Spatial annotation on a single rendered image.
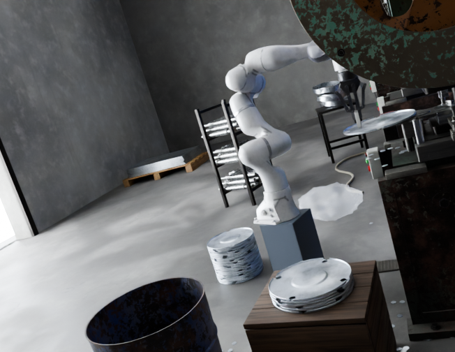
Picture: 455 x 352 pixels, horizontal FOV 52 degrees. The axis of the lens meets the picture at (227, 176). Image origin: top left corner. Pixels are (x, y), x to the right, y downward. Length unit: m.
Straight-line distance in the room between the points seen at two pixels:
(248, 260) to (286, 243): 0.64
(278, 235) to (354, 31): 1.02
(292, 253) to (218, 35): 7.17
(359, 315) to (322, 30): 0.86
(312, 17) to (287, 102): 7.30
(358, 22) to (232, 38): 7.50
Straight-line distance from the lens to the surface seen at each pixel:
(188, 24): 9.22
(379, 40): 1.50
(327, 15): 1.51
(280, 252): 2.19
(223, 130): 4.17
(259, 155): 2.06
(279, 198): 2.12
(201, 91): 9.21
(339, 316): 1.53
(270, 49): 2.10
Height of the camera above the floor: 1.13
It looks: 11 degrees down
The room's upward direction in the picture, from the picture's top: 17 degrees counter-clockwise
